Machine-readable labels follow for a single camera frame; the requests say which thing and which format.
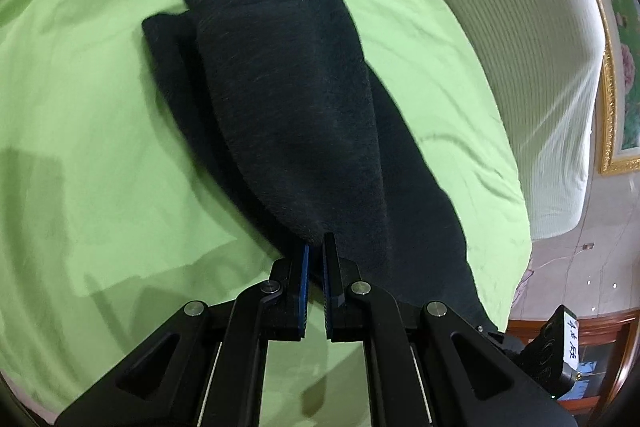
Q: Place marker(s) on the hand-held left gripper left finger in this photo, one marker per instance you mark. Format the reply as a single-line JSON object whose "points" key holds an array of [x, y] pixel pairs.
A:
{"points": [[303, 292]]}

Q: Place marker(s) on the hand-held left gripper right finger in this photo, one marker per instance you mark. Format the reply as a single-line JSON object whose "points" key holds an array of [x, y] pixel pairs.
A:
{"points": [[327, 287]]}

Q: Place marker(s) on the dark grey pants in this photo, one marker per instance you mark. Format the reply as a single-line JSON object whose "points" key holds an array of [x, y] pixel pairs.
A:
{"points": [[295, 107]]}

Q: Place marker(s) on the wooden cabinet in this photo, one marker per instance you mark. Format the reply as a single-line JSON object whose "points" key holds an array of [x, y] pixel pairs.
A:
{"points": [[570, 357]]}

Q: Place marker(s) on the green bed sheet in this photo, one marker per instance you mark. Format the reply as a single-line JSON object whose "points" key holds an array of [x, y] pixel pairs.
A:
{"points": [[90, 117]]}

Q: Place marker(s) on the white ribbed mattress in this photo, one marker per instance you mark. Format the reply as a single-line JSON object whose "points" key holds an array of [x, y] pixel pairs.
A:
{"points": [[525, 72]]}

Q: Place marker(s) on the gold framed floral picture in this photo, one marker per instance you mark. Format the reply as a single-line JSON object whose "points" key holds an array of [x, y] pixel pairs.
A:
{"points": [[622, 72]]}

